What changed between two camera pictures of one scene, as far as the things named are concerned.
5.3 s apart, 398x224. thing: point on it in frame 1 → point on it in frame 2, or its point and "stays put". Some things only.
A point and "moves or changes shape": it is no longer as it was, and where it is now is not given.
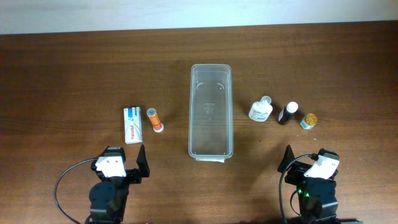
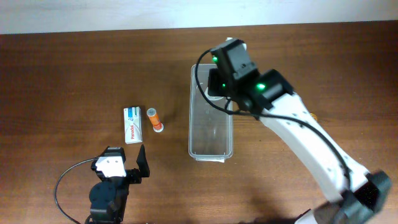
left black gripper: (133, 175) stays put
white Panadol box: (133, 125) stays put
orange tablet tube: (152, 114) stays put
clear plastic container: (211, 112) stays put
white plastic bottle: (260, 111) moves or changes shape
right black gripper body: (295, 173) → (213, 82)
